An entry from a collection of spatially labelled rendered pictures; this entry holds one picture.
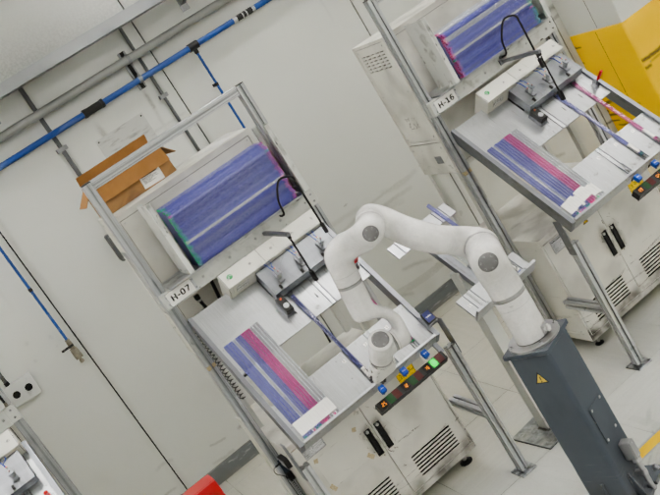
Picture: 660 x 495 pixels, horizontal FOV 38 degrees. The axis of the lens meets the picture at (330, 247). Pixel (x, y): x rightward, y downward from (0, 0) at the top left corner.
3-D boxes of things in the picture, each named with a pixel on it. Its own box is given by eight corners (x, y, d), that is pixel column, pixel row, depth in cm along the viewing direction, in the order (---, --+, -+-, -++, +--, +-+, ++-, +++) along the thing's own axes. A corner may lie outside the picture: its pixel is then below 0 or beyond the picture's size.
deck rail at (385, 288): (439, 340, 373) (440, 333, 368) (435, 343, 373) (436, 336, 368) (322, 229, 405) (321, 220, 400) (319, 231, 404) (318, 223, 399)
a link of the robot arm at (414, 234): (498, 276, 315) (491, 260, 330) (508, 243, 311) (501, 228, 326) (351, 241, 312) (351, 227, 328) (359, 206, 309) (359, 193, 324)
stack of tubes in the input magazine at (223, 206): (299, 195, 392) (264, 140, 386) (199, 266, 377) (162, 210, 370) (288, 195, 404) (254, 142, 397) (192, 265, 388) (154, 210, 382)
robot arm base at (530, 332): (567, 317, 326) (542, 273, 321) (547, 351, 313) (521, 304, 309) (522, 326, 339) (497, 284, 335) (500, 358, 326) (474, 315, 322)
